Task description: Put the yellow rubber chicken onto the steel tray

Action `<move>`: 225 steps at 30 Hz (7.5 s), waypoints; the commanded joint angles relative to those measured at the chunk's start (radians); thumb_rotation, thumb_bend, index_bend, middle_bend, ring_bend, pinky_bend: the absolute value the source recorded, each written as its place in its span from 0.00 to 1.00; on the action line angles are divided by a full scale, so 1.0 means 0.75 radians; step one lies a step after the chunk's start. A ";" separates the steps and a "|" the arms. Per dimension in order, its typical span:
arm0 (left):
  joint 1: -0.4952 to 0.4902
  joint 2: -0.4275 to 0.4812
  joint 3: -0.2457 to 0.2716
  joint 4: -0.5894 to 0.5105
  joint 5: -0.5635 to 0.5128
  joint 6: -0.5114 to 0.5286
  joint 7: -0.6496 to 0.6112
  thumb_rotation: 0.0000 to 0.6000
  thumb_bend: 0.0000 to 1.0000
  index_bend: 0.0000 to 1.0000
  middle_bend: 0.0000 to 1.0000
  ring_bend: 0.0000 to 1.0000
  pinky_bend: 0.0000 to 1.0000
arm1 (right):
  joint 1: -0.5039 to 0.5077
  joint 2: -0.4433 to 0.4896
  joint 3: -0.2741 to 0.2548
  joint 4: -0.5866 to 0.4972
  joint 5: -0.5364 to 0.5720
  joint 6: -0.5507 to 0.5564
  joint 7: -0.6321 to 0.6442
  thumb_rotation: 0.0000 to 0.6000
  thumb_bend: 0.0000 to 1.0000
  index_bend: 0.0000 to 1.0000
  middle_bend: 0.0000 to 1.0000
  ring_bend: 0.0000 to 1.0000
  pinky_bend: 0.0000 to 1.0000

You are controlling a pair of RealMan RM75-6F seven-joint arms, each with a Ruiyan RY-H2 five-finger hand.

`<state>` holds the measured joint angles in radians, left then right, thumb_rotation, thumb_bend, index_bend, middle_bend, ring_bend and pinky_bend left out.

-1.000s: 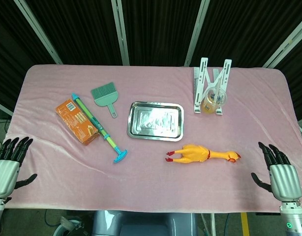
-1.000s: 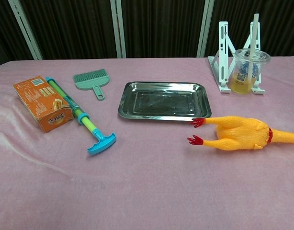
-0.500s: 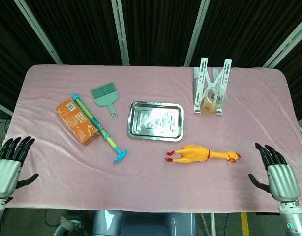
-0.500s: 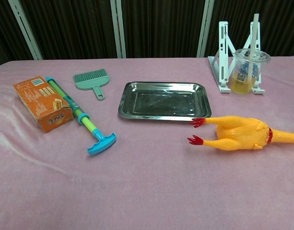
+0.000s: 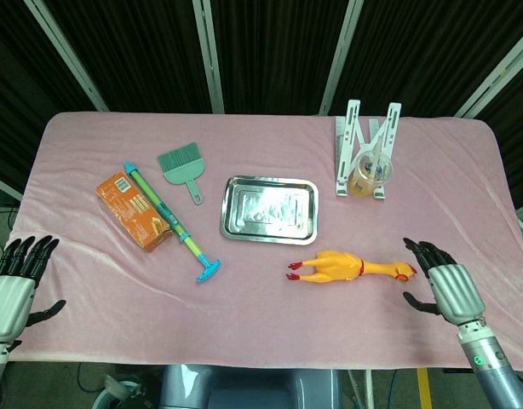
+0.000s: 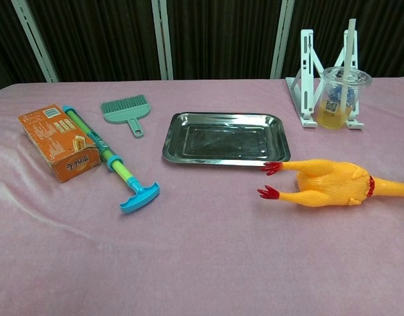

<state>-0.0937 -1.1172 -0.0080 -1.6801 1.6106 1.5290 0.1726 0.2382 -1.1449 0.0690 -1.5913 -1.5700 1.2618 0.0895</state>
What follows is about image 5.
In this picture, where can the orange cardboard box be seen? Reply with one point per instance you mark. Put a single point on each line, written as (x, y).
(131, 211)

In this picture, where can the green blue toy water pump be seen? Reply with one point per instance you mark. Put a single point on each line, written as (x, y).
(168, 215)

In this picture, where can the stainless steel tray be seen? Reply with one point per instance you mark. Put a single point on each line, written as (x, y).
(270, 211)

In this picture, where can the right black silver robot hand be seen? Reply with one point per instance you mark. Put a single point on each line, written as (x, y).
(455, 292)

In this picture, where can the grey robot torso base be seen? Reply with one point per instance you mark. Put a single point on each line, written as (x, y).
(248, 389)

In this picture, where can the white metal frame post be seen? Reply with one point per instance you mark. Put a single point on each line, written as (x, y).
(67, 59)
(341, 55)
(208, 55)
(495, 78)

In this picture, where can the clear cup with orange drink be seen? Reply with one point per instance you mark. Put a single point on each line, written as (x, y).
(366, 181)

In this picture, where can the white plastic bucket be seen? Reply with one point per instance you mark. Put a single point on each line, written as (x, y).
(116, 394)

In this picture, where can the white folding stand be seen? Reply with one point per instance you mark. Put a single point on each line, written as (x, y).
(351, 140)

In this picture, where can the yellow rubber chicken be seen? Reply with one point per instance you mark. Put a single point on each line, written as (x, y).
(334, 266)

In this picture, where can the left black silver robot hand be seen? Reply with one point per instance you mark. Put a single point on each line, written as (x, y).
(12, 294)

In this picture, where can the teal small hand brush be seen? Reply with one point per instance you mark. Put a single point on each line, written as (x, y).
(180, 166)

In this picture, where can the pink velvet tablecloth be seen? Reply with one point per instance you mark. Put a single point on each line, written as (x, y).
(261, 315)

